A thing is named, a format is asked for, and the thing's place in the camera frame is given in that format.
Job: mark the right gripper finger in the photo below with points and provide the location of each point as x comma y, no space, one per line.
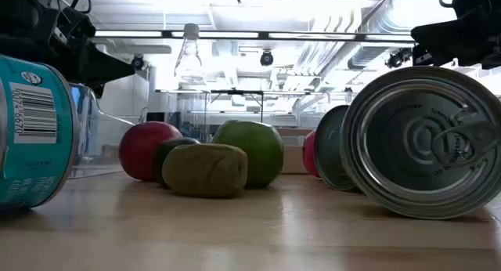
446,55
438,34

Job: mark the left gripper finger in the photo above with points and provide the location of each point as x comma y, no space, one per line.
99,81
105,63

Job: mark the dark red round fruit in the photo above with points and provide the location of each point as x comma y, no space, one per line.
141,149

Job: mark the clear plastic bottle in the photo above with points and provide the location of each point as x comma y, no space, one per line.
190,59

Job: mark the blue packet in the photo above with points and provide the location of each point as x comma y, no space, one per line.
35,145

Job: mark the dark round avocado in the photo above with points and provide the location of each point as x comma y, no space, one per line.
166,153

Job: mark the silver pull-tab food can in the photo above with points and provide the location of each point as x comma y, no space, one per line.
391,153

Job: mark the olive green kiwi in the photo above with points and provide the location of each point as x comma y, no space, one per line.
205,169

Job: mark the green apple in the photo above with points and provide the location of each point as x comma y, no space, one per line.
254,145

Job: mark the bright red round fruit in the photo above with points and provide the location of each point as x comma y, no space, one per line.
309,153

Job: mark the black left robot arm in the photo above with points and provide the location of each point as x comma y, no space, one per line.
15,28

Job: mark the black hanging spotlight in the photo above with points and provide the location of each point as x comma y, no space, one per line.
138,62
397,58
267,58

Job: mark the clear glass bowl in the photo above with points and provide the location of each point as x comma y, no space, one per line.
98,134

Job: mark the black computer monitor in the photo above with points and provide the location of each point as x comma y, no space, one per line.
156,117

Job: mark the long ceiling light strip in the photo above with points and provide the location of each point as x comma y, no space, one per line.
219,35

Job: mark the silver ventilation duct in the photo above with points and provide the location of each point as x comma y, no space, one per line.
364,57

